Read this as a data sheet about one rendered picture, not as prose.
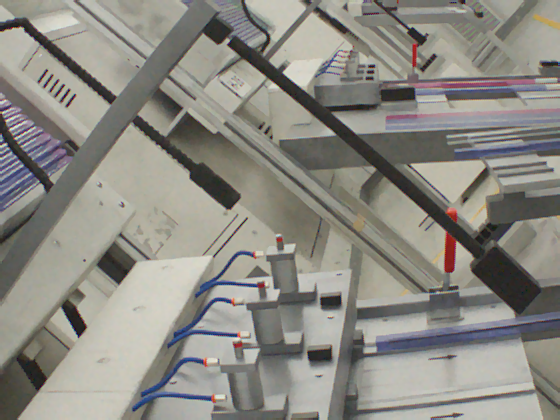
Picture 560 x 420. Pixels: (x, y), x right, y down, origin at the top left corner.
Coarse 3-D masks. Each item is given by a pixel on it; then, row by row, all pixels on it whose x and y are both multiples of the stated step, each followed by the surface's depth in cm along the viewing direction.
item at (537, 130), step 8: (520, 128) 119; (528, 128) 119; (536, 128) 119; (544, 128) 118; (552, 128) 118; (448, 136) 120; (456, 136) 120; (464, 136) 120; (472, 136) 120; (480, 136) 120; (488, 136) 119; (496, 136) 119; (504, 136) 119; (512, 136) 119; (520, 136) 119; (448, 144) 120
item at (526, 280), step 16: (496, 256) 51; (480, 272) 51; (496, 272) 51; (512, 272) 51; (528, 272) 52; (496, 288) 51; (512, 288) 51; (528, 288) 51; (512, 304) 51; (528, 304) 51
